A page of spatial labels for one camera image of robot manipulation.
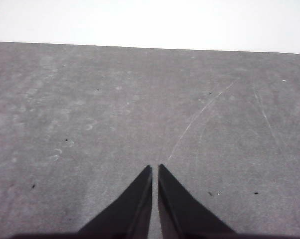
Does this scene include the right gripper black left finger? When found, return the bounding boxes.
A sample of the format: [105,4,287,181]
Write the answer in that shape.
[77,164,153,239]

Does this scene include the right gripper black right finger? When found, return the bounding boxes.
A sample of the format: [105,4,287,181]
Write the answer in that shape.
[157,163,237,239]

